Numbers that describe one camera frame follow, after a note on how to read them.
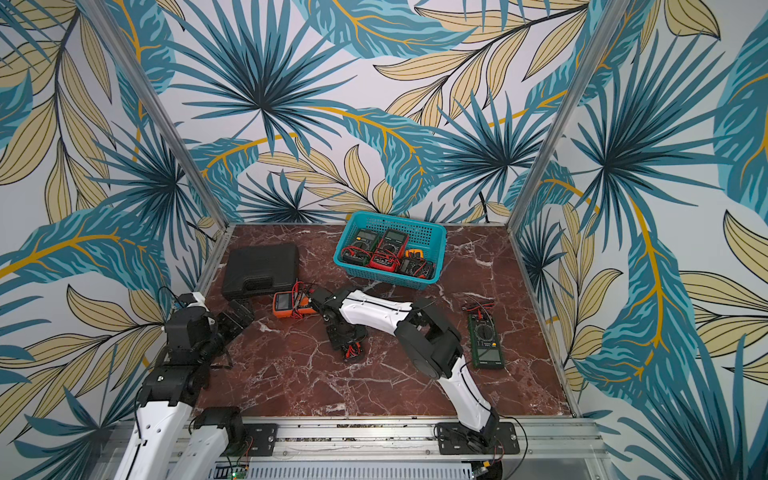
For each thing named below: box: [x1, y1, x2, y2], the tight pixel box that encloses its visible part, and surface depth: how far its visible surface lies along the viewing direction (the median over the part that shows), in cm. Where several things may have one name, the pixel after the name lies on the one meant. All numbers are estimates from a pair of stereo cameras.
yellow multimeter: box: [405, 249, 424, 259], surface depth 108 cm
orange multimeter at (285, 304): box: [272, 291, 317, 319], surface depth 94 cm
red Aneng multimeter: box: [369, 229, 409, 272], surface depth 102 cm
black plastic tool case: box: [222, 244, 299, 301], surface depth 100 cm
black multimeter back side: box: [342, 337, 365, 362], surface depth 85 cm
